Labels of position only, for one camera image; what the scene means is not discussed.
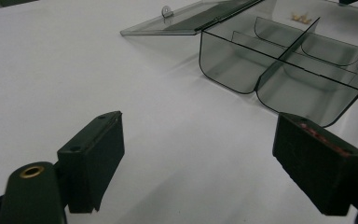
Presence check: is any clear smoky plastic compartment box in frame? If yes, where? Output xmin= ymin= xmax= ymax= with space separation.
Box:
xmin=119 ymin=0 xmax=358 ymax=128

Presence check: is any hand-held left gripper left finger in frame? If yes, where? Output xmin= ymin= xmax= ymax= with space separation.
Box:
xmin=0 ymin=110 xmax=126 ymax=224

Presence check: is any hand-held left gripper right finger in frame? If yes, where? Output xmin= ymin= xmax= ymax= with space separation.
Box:
xmin=272 ymin=112 xmax=358 ymax=224

